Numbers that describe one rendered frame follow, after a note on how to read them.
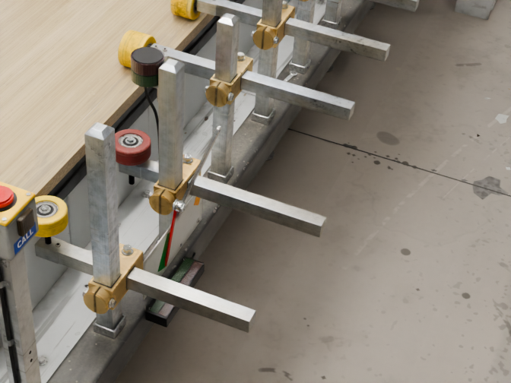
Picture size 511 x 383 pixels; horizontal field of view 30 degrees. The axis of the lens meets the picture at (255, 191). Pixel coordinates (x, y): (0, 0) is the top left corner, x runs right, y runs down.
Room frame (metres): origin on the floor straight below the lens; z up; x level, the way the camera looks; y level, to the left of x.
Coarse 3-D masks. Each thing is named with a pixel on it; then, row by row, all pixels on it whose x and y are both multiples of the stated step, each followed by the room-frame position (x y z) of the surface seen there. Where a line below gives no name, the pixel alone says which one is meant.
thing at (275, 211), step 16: (144, 176) 1.47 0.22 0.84; (192, 176) 1.45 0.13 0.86; (192, 192) 1.43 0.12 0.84; (208, 192) 1.42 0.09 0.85; (224, 192) 1.41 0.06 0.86; (240, 192) 1.42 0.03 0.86; (240, 208) 1.39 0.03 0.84; (256, 208) 1.38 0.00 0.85; (272, 208) 1.38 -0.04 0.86; (288, 208) 1.38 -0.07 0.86; (288, 224) 1.36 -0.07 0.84; (304, 224) 1.35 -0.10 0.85; (320, 224) 1.34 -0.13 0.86
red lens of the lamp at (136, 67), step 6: (138, 48) 1.46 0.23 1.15; (156, 48) 1.46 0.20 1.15; (132, 60) 1.42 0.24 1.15; (162, 60) 1.42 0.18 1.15; (132, 66) 1.42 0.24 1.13; (138, 66) 1.41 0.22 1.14; (144, 66) 1.40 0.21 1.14; (150, 66) 1.41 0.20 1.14; (156, 66) 1.41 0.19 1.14; (138, 72) 1.41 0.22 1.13; (144, 72) 1.40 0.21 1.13; (150, 72) 1.41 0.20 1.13; (156, 72) 1.41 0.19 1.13
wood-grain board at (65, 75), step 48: (0, 0) 2.00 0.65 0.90; (48, 0) 2.02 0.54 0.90; (96, 0) 2.04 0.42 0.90; (144, 0) 2.06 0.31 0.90; (0, 48) 1.79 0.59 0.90; (48, 48) 1.81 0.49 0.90; (96, 48) 1.83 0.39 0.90; (0, 96) 1.61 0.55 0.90; (48, 96) 1.63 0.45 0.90; (96, 96) 1.64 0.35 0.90; (0, 144) 1.45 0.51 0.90; (48, 144) 1.46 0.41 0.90; (48, 192) 1.35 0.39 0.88
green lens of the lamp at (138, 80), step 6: (132, 72) 1.42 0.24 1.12; (132, 78) 1.42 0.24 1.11; (138, 78) 1.41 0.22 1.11; (144, 78) 1.40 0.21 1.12; (150, 78) 1.41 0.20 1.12; (156, 78) 1.41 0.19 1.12; (138, 84) 1.41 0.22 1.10; (144, 84) 1.40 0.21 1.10; (150, 84) 1.41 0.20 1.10; (156, 84) 1.41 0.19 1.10
